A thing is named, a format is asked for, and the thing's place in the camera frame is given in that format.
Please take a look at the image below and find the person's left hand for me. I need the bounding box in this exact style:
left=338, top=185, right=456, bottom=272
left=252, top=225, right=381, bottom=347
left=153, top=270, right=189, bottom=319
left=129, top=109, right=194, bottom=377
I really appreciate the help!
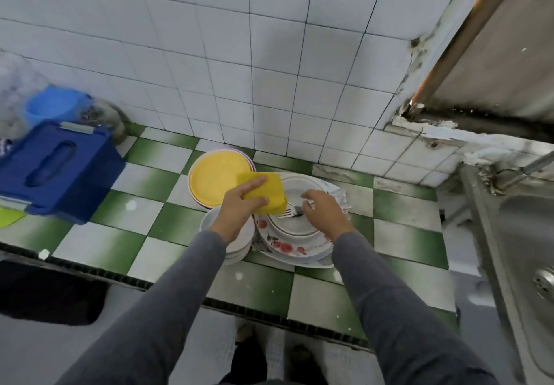
left=209, top=176, right=271, bottom=245

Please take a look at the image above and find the metal faucet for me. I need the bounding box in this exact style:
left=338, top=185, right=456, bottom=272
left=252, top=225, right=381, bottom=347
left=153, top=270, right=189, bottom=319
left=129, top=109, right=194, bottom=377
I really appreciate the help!
left=489, top=149, right=554, bottom=193

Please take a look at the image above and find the stack of small white bowls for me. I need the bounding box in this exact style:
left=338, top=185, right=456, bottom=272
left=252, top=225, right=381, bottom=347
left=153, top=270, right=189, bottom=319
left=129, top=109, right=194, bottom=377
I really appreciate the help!
left=199, top=206, right=257, bottom=266

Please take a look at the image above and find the person's black shoe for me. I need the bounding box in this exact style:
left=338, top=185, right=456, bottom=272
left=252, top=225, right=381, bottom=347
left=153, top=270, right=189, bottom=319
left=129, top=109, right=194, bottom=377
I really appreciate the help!
left=220, top=324, right=269, bottom=385
left=286, top=341, right=330, bottom=385

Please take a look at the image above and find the blue plastic box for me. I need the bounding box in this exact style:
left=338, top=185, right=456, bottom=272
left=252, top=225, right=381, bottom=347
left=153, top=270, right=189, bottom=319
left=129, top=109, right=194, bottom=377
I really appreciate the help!
left=0, top=121, right=126, bottom=226

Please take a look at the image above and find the person's right hand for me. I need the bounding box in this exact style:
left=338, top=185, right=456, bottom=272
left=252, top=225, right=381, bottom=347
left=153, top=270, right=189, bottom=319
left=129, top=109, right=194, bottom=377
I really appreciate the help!
left=300, top=189, right=358, bottom=243

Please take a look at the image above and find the person's right forearm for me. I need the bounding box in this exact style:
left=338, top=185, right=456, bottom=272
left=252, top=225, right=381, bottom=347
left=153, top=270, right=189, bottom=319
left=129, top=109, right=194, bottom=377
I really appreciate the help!
left=331, top=230, right=501, bottom=385

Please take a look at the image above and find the glass jar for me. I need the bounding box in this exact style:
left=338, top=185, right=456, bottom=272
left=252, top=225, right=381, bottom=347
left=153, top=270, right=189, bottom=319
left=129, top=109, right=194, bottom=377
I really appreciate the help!
left=82, top=99, right=126, bottom=143

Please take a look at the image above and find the blue plastic bowl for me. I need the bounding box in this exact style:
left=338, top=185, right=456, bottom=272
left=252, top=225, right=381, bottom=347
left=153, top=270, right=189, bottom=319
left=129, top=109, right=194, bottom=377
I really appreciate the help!
left=23, top=85, right=93, bottom=129

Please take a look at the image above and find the stainless steel sink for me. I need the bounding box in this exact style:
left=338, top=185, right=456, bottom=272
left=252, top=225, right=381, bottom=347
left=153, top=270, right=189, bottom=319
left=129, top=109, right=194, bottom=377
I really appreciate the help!
left=459, top=151, right=554, bottom=385

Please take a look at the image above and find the clear plastic bag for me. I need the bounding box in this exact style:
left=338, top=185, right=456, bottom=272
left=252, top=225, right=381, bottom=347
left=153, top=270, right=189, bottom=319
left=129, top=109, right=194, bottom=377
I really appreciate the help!
left=0, top=52, right=53, bottom=143

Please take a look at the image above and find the lime green plastic bowl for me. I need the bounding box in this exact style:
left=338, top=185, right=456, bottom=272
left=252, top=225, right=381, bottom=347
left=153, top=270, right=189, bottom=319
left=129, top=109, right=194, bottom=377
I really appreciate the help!
left=0, top=206, right=27, bottom=229

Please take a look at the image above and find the metal fork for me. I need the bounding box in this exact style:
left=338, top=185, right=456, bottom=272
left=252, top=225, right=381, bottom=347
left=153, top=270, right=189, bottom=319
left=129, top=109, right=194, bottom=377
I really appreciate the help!
left=275, top=199, right=317, bottom=221

